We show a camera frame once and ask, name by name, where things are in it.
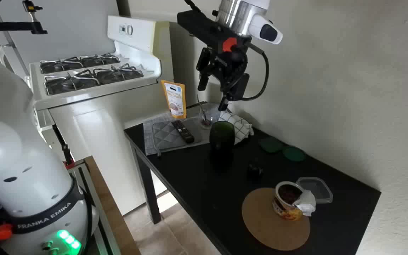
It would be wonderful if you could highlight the black remote control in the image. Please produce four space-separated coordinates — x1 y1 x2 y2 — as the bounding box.
171 120 195 144

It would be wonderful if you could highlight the white checked dish towel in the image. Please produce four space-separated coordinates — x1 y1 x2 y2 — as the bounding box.
218 110 254 145

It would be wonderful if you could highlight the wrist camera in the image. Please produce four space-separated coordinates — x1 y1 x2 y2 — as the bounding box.
177 10 253 53

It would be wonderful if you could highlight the round cork mat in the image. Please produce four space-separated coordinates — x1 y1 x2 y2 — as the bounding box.
242 187 311 251

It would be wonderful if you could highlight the grey quilted pot holder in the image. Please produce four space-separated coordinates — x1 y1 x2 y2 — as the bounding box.
151 118 205 153

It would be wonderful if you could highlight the grey cloth placemat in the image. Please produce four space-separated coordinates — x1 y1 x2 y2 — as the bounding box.
143 113 212 157

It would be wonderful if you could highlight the stove burner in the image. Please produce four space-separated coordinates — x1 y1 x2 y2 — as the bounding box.
94 63 144 85
80 53 121 68
44 72 100 96
40 58 84 74

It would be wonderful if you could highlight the green round lid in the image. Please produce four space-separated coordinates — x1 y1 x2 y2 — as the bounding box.
282 146 306 163
259 137 283 154

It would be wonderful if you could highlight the camera on mount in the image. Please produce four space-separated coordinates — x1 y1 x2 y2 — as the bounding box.
0 0 48 35

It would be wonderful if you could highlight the white gas stove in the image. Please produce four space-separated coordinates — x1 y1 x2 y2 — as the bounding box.
26 16 175 216

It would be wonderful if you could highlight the clear drinking glass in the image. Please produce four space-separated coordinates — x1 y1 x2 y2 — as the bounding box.
199 103 223 130

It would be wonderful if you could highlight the open printed can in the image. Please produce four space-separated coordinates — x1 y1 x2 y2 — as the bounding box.
272 181 317 221

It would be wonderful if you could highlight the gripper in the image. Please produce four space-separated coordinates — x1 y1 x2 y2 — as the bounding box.
196 45 250 112

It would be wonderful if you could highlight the small black object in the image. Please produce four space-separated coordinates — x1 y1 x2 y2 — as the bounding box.
248 160 265 178

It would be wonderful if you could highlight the dark green cup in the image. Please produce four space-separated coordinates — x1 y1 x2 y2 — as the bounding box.
209 121 236 157

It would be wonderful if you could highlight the orange snack pouch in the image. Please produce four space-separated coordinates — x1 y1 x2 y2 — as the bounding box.
160 80 187 119

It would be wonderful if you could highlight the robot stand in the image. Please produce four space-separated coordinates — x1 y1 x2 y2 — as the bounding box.
66 156 141 255

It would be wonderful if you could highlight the clear plastic container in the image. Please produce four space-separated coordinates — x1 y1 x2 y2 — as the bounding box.
296 177 333 204

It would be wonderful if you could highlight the metal spoon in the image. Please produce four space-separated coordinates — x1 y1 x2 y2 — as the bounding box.
197 95 209 125

